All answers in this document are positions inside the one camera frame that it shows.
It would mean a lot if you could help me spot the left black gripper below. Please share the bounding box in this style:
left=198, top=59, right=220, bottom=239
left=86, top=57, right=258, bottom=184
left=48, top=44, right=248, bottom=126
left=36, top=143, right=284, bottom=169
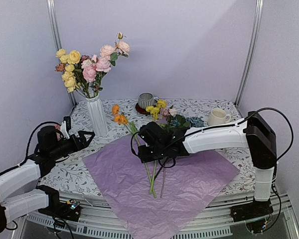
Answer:
left=49, top=130, right=95, bottom=160

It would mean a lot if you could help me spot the white ribbed vase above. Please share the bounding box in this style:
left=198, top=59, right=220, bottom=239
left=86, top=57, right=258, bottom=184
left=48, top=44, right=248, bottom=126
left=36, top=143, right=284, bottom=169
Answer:
left=86, top=96, right=108, bottom=136

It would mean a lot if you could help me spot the white printed ribbon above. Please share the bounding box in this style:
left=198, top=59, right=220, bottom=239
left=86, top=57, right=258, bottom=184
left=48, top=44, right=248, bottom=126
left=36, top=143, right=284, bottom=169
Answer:
left=61, top=154, right=83, bottom=165

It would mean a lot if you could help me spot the mauve pink flower stem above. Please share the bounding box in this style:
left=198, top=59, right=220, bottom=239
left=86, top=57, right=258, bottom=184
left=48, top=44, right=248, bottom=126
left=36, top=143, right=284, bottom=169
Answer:
left=160, top=106, right=177, bottom=199

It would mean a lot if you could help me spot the orange flower stem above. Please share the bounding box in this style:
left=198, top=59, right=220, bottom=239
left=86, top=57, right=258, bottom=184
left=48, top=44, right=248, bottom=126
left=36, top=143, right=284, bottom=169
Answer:
left=112, top=105, right=156, bottom=198

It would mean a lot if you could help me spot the blue fabric flower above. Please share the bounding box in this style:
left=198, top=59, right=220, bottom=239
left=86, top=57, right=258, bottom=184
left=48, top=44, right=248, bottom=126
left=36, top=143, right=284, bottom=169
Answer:
left=169, top=115, right=204, bottom=131

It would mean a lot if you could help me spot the bright yellow flower stem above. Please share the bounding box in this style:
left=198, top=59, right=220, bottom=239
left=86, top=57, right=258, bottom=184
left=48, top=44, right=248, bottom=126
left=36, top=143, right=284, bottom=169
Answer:
left=146, top=100, right=167, bottom=197

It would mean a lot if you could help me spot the purple wrapping paper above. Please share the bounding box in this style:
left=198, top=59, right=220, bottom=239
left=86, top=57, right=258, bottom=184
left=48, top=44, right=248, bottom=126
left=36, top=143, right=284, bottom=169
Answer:
left=83, top=135, right=239, bottom=239

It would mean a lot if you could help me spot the dusty red white flower stem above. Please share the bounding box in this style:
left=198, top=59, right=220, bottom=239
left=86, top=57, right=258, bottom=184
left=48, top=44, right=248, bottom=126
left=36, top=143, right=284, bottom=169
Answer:
left=55, top=53, right=92, bottom=72

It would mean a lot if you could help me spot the pale yellow rose stem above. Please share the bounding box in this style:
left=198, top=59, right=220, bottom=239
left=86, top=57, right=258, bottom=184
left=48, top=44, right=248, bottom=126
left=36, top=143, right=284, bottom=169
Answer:
left=55, top=48, right=90, bottom=98

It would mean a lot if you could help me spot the peach pink rose stem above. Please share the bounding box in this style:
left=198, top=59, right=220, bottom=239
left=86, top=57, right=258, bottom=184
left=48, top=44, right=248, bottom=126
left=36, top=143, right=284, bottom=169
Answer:
left=99, top=31, right=131, bottom=98

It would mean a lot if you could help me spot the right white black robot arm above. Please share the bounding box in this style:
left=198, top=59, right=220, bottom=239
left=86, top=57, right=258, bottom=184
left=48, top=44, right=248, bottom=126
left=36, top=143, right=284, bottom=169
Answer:
left=135, top=112, right=277, bottom=217

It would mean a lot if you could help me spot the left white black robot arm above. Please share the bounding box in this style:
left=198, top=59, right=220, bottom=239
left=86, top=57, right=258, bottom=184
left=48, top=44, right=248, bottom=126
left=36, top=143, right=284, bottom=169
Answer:
left=0, top=121, right=95, bottom=233

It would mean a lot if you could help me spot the pink patterned ball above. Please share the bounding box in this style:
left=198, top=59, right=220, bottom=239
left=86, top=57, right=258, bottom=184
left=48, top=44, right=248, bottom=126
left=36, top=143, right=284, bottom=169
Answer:
left=54, top=124, right=61, bottom=131

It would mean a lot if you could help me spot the dark red coaster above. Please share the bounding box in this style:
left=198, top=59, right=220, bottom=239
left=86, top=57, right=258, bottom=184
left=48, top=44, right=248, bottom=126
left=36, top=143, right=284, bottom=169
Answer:
left=135, top=103, right=150, bottom=116

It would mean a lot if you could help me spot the floral patterned table mat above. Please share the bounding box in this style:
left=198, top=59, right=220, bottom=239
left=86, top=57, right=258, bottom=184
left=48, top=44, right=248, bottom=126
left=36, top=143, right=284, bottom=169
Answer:
left=40, top=99, right=255, bottom=197

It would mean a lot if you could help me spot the striped grey mug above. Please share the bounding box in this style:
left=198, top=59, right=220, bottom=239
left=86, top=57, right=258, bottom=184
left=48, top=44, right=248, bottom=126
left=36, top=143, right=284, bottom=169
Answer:
left=138, top=93, right=158, bottom=110

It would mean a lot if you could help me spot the cream white mug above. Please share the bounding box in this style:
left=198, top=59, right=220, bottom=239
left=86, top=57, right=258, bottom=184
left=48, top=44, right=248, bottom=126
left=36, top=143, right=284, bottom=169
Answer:
left=207, top=108, right=231, bottom=126

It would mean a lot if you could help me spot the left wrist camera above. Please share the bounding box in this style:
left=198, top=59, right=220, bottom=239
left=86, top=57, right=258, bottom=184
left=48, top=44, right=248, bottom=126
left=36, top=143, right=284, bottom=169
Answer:
left=60, top=116, right=71, bottom=139

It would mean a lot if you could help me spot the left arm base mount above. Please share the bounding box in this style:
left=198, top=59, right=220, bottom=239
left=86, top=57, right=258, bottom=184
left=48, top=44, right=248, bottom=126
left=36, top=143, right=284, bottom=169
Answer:
left=38, top=199, right=82, bottom=222

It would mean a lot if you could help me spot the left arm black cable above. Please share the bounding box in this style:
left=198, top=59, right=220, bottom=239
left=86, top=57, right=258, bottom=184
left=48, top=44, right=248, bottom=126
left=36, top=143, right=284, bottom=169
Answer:
left=0, top=121, right=63, bottom=180

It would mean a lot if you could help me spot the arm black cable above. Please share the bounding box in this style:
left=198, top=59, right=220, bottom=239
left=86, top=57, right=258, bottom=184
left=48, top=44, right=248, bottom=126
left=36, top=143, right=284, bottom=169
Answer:
left=0, top=121, right=63, bottom=180
left=130, top=107, right=295, bottom=169

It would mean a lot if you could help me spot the aluminium front rail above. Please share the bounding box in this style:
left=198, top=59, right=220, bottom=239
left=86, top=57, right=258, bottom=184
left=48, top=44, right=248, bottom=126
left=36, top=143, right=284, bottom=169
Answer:
left=11, top=192, right=299, bottom=239

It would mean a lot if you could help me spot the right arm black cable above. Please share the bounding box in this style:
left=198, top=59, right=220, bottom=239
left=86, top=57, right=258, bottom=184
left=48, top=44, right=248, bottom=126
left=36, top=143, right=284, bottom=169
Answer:
left=130, top=107, right=295, bottom=169

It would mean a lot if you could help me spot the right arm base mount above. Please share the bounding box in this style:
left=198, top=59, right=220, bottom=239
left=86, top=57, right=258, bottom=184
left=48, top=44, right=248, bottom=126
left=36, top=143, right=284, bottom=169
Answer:
left=230, top=199, right=274, bottom=222

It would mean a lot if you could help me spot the left aluminium frame post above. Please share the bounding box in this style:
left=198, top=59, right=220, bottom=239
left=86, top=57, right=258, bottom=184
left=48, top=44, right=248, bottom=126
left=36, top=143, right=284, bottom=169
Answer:
left=46, top=0, right=76, bottom=105

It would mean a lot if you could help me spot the aluminium frame post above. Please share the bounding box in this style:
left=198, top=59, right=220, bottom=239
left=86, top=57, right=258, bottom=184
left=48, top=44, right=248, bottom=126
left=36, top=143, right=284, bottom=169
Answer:
left=46, top=0, right=76, bottom=105
left=234, top=0, right=264, bottom=108

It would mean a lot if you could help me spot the right aluminium frame post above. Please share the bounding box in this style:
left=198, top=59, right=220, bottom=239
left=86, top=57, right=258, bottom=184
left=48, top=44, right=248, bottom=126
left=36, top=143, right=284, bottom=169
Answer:
left=234, top=0, right=264, bottom=108

